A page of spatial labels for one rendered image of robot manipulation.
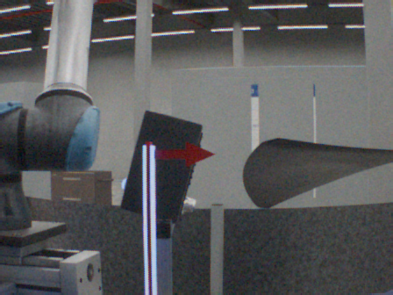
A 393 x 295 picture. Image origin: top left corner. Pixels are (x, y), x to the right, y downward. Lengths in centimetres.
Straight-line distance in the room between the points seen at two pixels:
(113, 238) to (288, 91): 451
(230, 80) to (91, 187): 197
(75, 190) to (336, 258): 525
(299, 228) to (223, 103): 467
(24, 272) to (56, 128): 26
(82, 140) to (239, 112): 598
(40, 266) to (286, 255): 158
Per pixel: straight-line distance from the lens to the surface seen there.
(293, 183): 70
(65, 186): 761
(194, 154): 62
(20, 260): 113
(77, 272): 108
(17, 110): 117
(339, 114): 680
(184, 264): 258
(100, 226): 271
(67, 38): 124
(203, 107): 721
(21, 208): 117
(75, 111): 115
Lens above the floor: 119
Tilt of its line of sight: 1 degrees down
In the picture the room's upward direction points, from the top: straight up
